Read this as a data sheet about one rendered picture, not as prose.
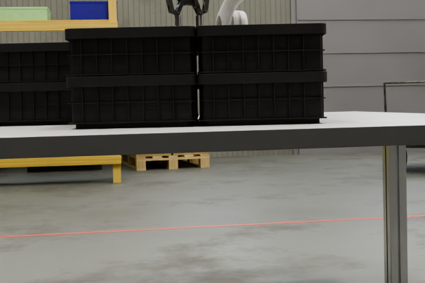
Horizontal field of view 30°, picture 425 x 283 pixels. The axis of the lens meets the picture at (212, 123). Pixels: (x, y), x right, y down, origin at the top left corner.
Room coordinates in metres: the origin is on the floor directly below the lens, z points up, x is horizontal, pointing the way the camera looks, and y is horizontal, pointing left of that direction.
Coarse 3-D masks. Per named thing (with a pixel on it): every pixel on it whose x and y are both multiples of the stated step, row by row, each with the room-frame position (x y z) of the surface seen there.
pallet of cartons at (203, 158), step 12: (132, 156) 8.97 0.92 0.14; (144, 156) 8.76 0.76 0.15; (156, 156) 8.78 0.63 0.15; (168, 156) 8.81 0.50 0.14; (180, 156) 10.00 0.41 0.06; (192, 156) 8.87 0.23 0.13; (204, 156) 8.90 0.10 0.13; (132, 168) 9.00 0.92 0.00; (144, 168) 8.73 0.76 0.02; (168, 168) 8.83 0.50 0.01
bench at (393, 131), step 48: (0, 144) 1.46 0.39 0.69; (48, 144) 1.47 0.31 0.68; (96, 144) 1.49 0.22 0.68; (144, 144) 1.50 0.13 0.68; (192, 144) 1.52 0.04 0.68; (240, 144) 1.53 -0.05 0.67; (288, 144) 1.55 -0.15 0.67; (336, 144) 1.57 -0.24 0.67; (384, 144) 1.58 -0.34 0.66; (384, 192) 2.65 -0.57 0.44; (384, 240) 2.66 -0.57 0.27
